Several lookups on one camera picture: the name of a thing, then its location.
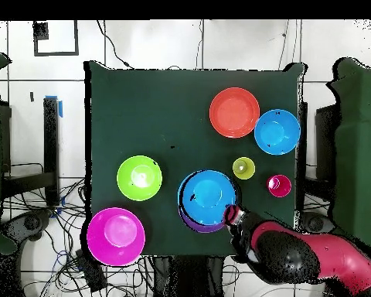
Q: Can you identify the light blue plastic bowl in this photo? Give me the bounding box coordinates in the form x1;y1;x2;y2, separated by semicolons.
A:
177;169;238;227
254;108;301;156

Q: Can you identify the purple plastic bowl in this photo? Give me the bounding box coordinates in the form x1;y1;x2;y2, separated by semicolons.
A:
178;205;228;234

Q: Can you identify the yellow plastic cup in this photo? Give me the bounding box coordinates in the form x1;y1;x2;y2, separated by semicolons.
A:
232;156;257;181

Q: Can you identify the red plastic cup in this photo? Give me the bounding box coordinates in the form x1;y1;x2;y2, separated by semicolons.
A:
266;173;292;198

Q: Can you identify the orange plastic bowl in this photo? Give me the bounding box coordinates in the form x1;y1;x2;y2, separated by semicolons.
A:
209;87;261;139

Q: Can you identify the large magenta plastic bowl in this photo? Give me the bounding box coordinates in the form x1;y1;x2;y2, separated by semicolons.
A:
86;207;147;268

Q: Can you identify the green plastic bowl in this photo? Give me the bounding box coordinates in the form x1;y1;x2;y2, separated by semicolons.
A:
116;155;164;203

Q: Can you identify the black metal stand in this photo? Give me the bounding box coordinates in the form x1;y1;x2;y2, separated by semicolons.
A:
315;104;339;202
1;97;61;207

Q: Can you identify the dark green tablecloth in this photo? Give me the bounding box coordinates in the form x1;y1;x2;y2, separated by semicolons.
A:
84;60;305;258

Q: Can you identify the black power box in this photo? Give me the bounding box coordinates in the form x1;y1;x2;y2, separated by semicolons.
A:
74;247;108;292

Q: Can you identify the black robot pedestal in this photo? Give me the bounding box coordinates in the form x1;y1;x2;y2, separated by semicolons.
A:
152;255;226;297

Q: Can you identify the tangle of floor cables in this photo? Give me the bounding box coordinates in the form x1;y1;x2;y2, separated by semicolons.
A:
1;162;155;297

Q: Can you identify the thin black cable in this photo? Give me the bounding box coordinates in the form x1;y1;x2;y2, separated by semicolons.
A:
277;19;291;71
196;19;205;70

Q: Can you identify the black camera cable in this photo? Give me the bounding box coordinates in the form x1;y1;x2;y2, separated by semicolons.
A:
95;19;134;70

